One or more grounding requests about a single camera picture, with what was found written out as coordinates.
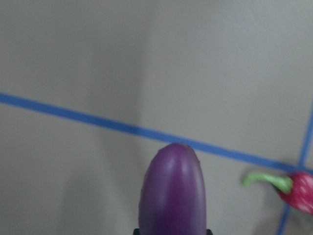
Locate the purple eggplant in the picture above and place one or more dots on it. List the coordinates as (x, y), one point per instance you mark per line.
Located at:
(172, 199)

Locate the red chili pepper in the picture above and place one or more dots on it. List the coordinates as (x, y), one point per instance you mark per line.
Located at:
(295, 189)

